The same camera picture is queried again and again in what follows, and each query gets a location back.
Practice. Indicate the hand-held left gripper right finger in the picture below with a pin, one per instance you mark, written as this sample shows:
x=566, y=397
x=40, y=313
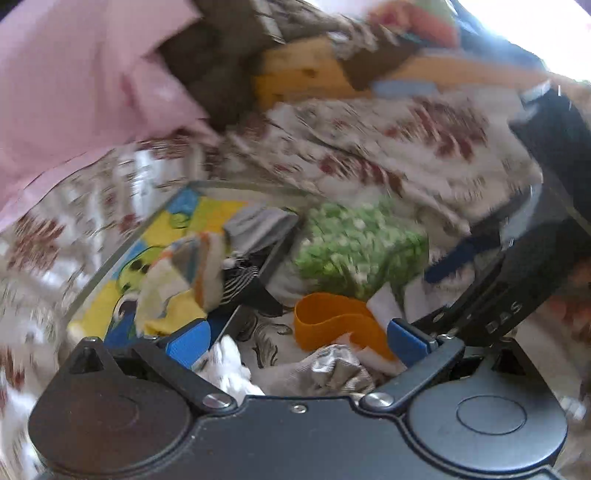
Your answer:
x=408, y=340

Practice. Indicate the wooden bed frame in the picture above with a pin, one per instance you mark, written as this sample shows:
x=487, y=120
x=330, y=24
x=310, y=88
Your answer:
x=300, y=74

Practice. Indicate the person's right hand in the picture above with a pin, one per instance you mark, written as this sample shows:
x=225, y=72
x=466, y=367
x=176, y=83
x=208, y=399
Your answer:
x=572, y=314

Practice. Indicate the pink bed sheet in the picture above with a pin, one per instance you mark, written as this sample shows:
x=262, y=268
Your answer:
x=69, y=92

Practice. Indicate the colourful patchwork blanket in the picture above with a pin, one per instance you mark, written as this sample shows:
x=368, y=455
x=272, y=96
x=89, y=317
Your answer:
x=415, y=18

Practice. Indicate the orange elastic band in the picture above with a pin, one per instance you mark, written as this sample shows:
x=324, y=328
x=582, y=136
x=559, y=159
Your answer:
x=323, y=309

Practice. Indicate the yellow cloth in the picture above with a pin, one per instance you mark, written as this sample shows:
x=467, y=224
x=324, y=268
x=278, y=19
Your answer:
x=171, y=318

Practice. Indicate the grey knitted cloth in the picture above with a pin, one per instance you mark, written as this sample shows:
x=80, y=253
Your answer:
x=337, y=369

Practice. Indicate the brown printed cloth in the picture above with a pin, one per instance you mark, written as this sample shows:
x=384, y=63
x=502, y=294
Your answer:
x=374, y=64

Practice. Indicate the brown quilted jacket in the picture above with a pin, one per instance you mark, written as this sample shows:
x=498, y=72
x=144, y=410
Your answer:
x=207, y=69

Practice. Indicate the cartoon print tray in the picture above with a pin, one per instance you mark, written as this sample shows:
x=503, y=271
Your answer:
x=203, y=207

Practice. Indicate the white cloth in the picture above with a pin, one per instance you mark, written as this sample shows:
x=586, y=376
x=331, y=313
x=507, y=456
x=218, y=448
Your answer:
x=228, y=364

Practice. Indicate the black white striped sock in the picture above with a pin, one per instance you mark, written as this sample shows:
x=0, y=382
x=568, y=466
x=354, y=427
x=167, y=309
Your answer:
x=240, y=286

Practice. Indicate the blue panel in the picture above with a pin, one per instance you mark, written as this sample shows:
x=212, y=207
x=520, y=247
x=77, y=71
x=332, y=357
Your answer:
x=401, y=88

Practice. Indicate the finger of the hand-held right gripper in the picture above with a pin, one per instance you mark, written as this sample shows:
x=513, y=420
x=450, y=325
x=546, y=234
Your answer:
x=452, y=263

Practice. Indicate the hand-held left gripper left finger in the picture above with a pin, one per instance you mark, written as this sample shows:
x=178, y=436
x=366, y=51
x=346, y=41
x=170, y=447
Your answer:
x=189, y=344

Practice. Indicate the striped cloth pouch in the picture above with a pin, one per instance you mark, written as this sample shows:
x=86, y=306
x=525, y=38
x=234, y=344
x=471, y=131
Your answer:
x=175, y=277

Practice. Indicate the floral satin bedspread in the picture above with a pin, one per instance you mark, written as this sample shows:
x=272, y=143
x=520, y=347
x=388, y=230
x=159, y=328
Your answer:
x=369, y=138

